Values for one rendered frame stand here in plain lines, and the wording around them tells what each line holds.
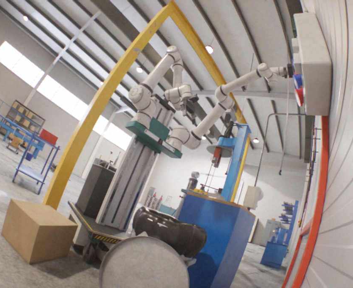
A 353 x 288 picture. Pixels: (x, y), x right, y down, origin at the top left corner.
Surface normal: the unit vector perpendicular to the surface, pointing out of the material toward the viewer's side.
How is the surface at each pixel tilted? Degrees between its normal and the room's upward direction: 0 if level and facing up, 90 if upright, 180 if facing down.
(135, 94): 99
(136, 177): 90
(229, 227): 90
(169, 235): 89
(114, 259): 77
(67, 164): 90
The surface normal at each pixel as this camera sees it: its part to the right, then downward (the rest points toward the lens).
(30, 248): -0.07, -0.36
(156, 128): 0.68, 0.00
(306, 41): -0.55, -0.47
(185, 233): 0.30, -0.46
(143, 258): -0.24, -0.62
